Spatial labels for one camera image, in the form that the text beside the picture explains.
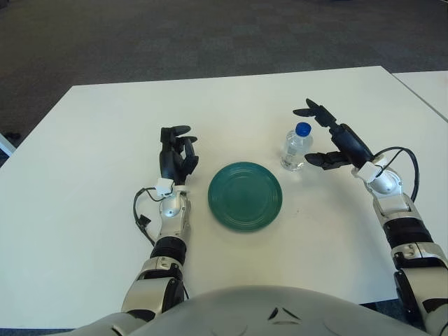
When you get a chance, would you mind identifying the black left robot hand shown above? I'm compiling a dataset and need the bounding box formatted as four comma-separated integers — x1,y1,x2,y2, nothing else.
159,125,200,186

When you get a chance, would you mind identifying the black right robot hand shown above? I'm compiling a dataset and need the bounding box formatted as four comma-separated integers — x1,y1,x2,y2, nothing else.
293,98,374,172

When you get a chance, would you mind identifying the clear bottle with blue cap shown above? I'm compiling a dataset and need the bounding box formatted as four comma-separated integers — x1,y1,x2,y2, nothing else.
279,121,314,172

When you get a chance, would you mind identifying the green round plate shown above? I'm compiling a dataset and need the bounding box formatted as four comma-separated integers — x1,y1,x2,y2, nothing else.
207,160,284,234

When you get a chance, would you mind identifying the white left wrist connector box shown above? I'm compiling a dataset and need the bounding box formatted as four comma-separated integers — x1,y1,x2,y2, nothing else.
155,177,175,196

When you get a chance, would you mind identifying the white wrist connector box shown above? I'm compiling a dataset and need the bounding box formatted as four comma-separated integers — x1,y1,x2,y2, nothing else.
351,155,388,183
155,177,175,196

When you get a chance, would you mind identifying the white right wrist connector box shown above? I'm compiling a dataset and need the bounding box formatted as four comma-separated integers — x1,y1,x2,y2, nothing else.
351,155,388,183

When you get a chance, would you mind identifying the grey robot torso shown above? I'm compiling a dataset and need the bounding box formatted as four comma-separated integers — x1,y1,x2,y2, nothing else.
71,285,435,336

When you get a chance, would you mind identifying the white furniture edge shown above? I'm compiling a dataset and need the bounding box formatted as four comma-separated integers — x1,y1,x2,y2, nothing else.
0,132,17,169

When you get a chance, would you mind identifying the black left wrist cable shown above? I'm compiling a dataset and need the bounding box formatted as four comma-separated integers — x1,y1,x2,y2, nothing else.
132,187,162,246

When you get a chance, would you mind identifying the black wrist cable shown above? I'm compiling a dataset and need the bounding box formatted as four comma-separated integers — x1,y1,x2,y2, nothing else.
132,187,162,246
372,146,420,203

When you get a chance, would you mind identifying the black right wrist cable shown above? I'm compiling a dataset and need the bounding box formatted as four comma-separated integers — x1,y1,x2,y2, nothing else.
372,146,420,203

